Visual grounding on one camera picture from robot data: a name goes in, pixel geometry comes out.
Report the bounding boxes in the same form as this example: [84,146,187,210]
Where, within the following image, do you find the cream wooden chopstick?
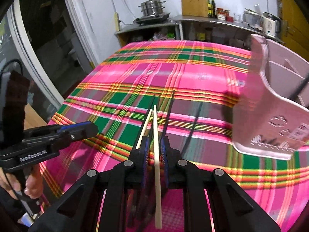
[153,105,162,229]

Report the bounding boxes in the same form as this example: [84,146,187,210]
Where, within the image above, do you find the metal kitchen shelf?
[114,15,284,49]

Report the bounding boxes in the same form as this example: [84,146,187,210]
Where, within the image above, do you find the person's left hand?
[1,165,43,199]

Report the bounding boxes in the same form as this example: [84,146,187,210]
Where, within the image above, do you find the black chopstick far right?
[181,102,203,157]

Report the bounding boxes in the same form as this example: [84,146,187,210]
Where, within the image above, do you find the pink plaid tablecloth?
[40,41,308,231]

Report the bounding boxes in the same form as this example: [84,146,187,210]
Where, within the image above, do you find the black induction cooker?
[134,13,170,25]

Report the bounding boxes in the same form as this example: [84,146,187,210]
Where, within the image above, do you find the stainless steel steamer pot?
[138,0,165,16]

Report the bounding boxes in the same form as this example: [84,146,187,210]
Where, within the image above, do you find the red lidded jar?
[216,8,226,20]

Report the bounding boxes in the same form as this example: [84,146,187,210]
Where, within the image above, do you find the wooden cutting board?
[181,0,208,17]

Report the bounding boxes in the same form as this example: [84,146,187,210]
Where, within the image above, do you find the dark oil bottle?
[211,0,216,18]

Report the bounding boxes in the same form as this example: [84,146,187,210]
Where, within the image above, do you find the white electric kettle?
[263,12,282,38]

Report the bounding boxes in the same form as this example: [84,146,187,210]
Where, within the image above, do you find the yellow wooden door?
[277,0,308,61]

